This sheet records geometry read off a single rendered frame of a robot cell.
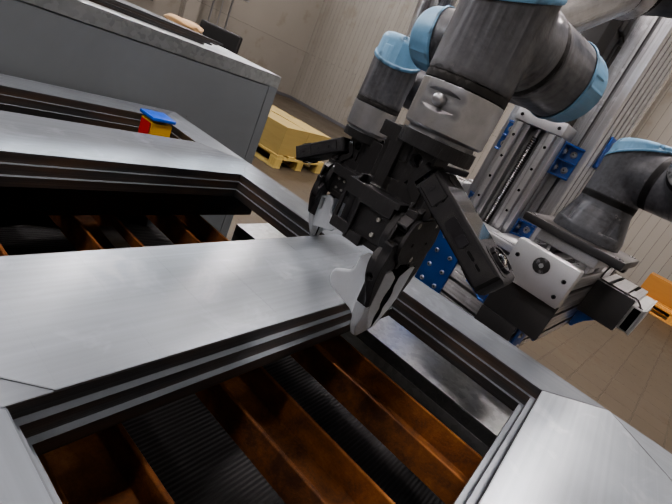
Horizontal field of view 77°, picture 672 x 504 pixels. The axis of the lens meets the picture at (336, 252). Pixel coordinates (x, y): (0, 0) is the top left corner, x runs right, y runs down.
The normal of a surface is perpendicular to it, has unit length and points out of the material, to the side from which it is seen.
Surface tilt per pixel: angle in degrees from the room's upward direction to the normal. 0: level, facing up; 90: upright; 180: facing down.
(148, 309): 0
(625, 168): 90
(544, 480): 0
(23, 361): 0
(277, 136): 90
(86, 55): 90
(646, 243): 90
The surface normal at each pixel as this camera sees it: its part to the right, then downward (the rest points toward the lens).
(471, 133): 0.29, 0.48
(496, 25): -0.31, 0.25
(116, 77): 0.71, 0.52
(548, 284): -0.66, 0.01
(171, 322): 0.39, -0.85
